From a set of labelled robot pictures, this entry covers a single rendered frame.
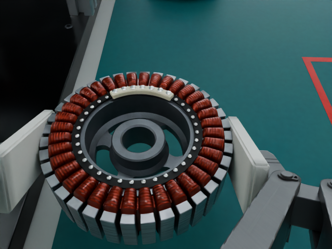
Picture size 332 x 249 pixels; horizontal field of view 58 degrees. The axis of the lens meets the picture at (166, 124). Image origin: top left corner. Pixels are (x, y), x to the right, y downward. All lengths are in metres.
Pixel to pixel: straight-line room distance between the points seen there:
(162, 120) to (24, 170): 0.09
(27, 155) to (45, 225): 0.09
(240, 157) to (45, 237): 0.16
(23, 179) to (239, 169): 0.11
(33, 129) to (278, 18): 0.37
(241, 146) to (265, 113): 0.16
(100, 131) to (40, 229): 0.09
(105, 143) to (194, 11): 0.30
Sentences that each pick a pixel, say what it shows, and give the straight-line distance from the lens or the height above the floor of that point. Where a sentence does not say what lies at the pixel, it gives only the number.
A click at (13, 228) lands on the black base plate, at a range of 0.23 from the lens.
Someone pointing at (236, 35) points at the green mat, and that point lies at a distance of 0.41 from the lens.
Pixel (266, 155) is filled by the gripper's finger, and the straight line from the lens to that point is 0.17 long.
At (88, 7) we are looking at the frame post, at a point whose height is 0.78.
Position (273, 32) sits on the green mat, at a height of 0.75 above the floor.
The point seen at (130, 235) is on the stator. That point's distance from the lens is 0.16.
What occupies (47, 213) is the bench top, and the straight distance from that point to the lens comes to 0.26.
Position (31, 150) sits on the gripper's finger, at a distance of 0.18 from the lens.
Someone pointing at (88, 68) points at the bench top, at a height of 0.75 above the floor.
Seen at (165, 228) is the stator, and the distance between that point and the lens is 0.16.
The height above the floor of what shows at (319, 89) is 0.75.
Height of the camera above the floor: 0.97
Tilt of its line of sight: 50 degrees down
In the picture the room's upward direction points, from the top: 2 degrees clockwise
